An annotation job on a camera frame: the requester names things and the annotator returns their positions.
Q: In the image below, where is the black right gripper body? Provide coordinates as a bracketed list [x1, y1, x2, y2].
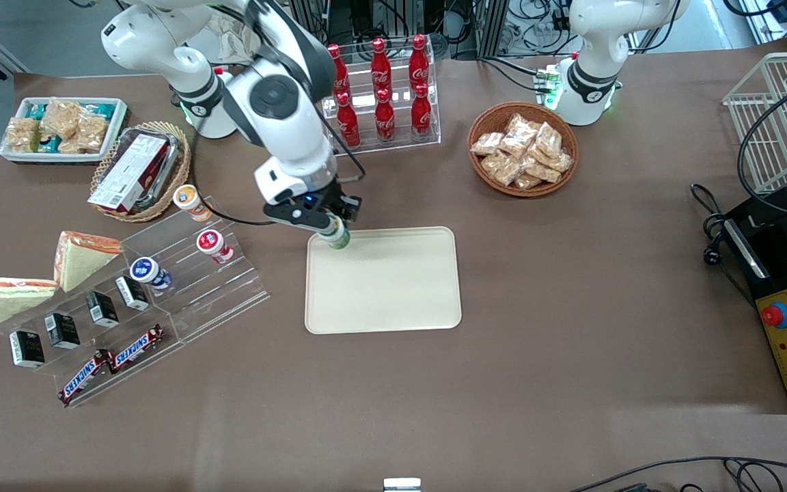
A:
[312, 178, 350, 210]

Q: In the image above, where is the green gum bottle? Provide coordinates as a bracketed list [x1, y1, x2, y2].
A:
[317, 225, 352, 250]

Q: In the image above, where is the beige plastic tray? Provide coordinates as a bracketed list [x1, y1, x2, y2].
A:
[305, 226, 462, 336]

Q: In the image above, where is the red gum bottle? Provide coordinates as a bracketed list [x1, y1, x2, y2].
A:
[195, 229, 235, 265]

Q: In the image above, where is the orange gum bottle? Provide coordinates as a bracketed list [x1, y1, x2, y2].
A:
[173, 184, 215, 223]

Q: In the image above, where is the blue gum bottle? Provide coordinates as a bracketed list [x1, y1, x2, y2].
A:
[130, 257, 173, 290]

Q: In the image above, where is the clear acrylic bottle rack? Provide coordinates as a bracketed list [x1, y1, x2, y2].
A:
[315, 42, 442, 159]

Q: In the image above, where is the red cola bottle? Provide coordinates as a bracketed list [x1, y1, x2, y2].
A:
[370, 38, 393, 96]
[409, 34, 430, 93]
[326, 44, 350, 100]
[374, 87, 396, 144]
[336, 92, 361, 150]
[411, 83, 433, 141]

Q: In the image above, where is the clear acrylic stepped display stand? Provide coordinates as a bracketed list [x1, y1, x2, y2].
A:
[0, 195, 271, 409]

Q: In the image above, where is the oval light wicker basket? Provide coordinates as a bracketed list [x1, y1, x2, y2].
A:
[91, 121, 193, 223]

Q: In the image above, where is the round brown wicker basket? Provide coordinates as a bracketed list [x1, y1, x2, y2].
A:
[467, 102, 579, 199]

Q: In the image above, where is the black plastic food container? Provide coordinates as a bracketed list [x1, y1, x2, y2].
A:
[108, 126, 183, 214]

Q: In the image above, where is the crumpled beige cloth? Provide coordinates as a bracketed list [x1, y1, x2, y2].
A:
[189, 12, 261, 66]

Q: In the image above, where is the red and white carton box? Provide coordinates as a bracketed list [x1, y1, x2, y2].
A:
[87, 132, 170, 214]

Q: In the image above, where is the small black carton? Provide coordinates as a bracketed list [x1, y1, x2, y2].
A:
[85, 291, 120, 329]
[44, 313, 81, 351]
[10, 330, 46, 370]
[115, 275, 150, 312]

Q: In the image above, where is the white rectangular bin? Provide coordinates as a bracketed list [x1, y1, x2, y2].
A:
[0, 96, 129, 165]

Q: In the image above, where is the snickers chocolate bar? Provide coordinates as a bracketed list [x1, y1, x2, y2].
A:
[107, 324, 165, 374]
[57, 350, 113, 405]

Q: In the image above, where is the triangular packaged sandwich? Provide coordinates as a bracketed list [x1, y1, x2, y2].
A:
[0, 277, 59, 327]
[53, 231, 122, 293]

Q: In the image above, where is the black and yellow control box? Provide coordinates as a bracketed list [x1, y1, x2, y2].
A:
[721, 188, 787, 415]

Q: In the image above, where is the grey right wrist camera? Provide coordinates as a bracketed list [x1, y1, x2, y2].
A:
[262, 202, 333, 232]

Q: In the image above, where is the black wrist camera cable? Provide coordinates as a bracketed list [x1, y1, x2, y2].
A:
[190, 89, 367, 226]

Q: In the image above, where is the aluminium frame rack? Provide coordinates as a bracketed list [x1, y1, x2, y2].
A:
[284, 0, 512, 61]

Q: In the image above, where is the black power cable with plug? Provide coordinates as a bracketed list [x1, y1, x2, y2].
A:
[690, 183, 756, 308]

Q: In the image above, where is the black looping cable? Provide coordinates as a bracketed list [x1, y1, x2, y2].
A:
[736, 68, 787, 219]

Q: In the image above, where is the black cable at table edge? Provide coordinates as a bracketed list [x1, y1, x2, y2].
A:
[571, 456, 787, 492]

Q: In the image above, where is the white wire basket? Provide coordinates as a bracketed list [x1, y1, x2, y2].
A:
[721, 51, 787, 195]

